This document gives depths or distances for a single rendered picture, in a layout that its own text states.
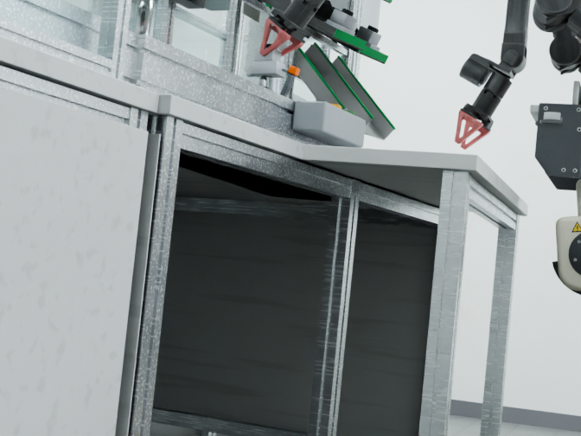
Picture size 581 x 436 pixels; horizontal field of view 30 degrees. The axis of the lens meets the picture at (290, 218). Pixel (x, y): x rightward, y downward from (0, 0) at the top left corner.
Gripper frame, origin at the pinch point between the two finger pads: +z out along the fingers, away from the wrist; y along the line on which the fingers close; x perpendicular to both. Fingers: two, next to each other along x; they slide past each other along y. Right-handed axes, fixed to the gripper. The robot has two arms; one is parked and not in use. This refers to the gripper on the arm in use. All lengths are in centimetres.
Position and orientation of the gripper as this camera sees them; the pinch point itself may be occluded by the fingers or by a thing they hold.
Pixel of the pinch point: (268, 54)
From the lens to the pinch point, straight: 245.8
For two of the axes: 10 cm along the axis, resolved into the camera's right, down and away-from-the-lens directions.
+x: 6.6, 6.3, -4.0
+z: -6.0, 7.7, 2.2
